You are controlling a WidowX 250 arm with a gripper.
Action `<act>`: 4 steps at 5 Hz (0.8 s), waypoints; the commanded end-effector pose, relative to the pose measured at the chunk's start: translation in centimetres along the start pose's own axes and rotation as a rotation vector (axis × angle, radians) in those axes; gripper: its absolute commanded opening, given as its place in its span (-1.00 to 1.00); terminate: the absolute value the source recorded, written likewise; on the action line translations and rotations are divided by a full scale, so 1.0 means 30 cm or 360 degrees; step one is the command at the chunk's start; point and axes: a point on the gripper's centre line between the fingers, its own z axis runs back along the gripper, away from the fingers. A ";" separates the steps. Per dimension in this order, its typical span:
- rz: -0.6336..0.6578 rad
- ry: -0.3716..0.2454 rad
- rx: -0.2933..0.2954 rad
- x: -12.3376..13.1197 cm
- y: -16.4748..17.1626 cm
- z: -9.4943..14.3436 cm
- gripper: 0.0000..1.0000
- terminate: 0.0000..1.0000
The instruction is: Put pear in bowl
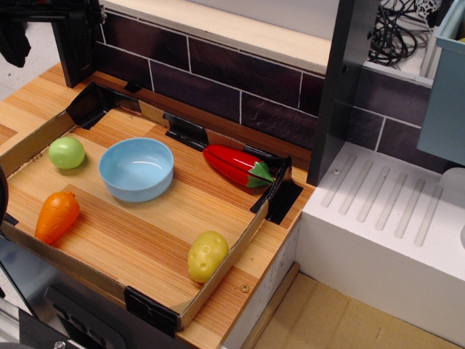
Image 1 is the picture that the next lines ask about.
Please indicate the yellow toy potato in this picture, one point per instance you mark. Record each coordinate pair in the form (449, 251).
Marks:
(206, 254)

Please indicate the brass screw in countertop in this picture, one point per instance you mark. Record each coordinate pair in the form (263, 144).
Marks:
(245, 288)

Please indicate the dark grey vertical post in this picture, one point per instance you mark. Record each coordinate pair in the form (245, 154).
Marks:
(355, 21)

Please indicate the white toy sink drainboard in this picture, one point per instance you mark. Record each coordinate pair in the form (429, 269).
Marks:
(391, 235)

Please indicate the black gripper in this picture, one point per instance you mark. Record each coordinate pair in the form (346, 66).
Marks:
(75, 40)

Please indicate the red toy chili pepper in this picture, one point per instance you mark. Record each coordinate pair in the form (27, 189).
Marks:
(243, 168)

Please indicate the teal plastic bin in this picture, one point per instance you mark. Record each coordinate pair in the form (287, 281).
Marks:
(442, 132)

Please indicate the orange toy carrot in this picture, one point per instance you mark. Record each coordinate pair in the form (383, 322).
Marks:
(59, 211)

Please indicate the light blue plastic bowl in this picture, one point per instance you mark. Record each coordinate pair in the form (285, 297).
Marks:
(137, 170)

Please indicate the green toy pear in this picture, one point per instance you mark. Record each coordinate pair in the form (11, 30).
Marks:
(66, 153)

